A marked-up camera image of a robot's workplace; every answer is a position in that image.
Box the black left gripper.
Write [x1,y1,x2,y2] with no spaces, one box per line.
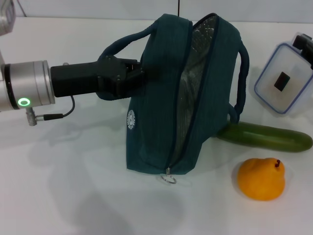
[50,54,149,98]

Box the orange pear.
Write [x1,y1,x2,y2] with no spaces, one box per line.
[237,157,287,202]

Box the dark teal lunch bag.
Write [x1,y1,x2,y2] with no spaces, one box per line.
[96,12,250,185]

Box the green cucumber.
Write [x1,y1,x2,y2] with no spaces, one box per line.
[216,121,313,154]

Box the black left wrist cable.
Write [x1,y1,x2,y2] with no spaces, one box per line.
[25,94,76,127]

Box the clear blue-rimmed lunch box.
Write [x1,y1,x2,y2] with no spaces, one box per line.
[253,33,313,116]

